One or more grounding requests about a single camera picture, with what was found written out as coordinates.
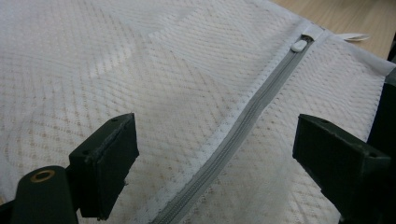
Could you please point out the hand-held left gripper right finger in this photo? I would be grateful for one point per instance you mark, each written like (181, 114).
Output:
(342, 168)

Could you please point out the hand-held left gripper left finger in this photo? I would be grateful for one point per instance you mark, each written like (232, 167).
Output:
(104, 161)

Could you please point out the white mesh laundry bag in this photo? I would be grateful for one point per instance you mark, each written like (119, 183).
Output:
(186, 77)

